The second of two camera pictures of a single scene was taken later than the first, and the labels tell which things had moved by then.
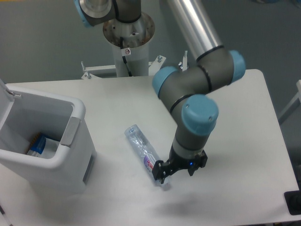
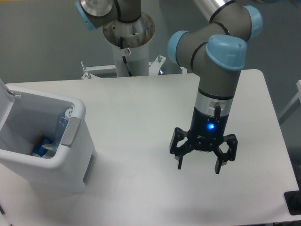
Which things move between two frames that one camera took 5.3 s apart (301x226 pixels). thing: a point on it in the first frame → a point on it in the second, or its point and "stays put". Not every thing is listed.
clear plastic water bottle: [145, 151] → [62, 121]
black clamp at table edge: [293, 200] stays put
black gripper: [176, 162] → [206, 133]
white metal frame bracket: [153, 65] stays put
